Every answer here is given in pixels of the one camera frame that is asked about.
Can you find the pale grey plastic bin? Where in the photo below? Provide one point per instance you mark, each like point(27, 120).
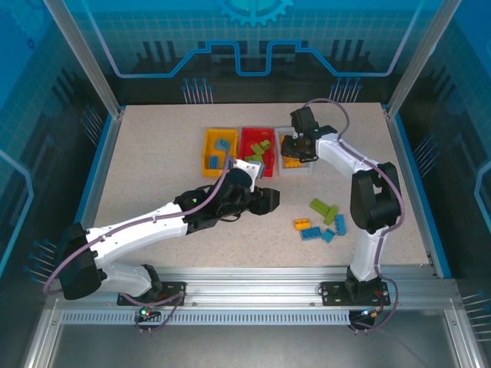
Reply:
point(297, 171)

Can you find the small blue lego brick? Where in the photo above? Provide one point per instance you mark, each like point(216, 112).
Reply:
point(328, 235)

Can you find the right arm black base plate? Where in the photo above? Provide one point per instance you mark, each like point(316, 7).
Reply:
point(333, 293)

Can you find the small green lego brick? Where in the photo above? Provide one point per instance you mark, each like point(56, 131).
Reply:
point(256, 150)

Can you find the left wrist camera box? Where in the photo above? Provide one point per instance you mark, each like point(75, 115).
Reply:
point(251, 168)

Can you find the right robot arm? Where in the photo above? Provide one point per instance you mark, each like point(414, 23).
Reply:
point(376, 199)

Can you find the aluminium mounting rail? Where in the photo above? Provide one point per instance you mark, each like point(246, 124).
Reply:
point(249, 283)

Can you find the small LED circuit board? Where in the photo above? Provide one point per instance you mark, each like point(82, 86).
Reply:
point(147, 312)
point(370, 314)

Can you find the yellow plastic bin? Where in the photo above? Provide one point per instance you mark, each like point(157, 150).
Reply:
point(209, 147)

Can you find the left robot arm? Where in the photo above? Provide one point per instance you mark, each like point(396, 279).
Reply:
point(145, 234)

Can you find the aluminium frame post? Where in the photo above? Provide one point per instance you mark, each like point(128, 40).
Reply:
point(422, 57)
point(86, 57)

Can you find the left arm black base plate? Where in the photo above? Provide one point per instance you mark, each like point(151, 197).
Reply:
point(172, 295)

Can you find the red plastic bin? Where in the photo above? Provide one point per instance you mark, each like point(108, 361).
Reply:
point(247, 140)

